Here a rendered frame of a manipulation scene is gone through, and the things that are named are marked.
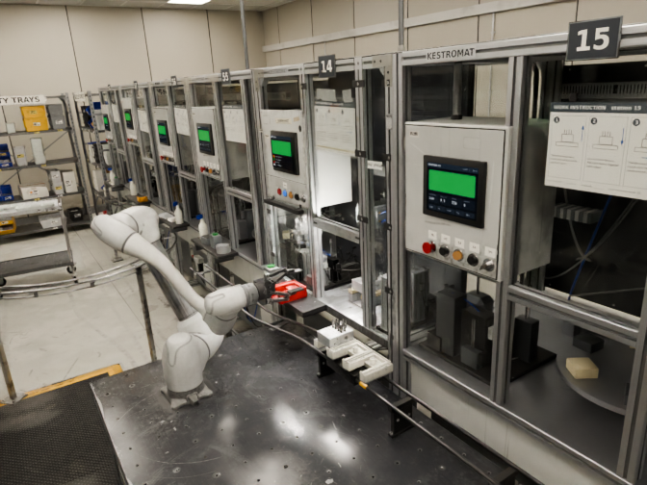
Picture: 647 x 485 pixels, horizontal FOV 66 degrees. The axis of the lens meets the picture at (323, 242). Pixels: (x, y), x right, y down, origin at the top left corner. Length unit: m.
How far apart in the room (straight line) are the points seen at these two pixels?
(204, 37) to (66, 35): 2.26
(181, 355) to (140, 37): 7.92
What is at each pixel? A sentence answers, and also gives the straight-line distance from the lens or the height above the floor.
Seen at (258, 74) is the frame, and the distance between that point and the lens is 2.71.
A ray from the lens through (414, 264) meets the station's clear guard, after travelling 1.91.
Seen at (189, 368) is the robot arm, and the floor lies 0.84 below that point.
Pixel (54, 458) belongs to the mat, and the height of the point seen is 0.01.
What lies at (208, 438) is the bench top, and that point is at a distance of 2.09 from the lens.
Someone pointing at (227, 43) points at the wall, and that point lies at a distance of 10.16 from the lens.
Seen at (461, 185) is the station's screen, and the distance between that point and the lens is 1.60.
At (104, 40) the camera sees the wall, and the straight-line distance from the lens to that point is 9.52.
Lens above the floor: 1.94
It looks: 18 degrees down
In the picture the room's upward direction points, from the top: 3 degrees counter-clockwise
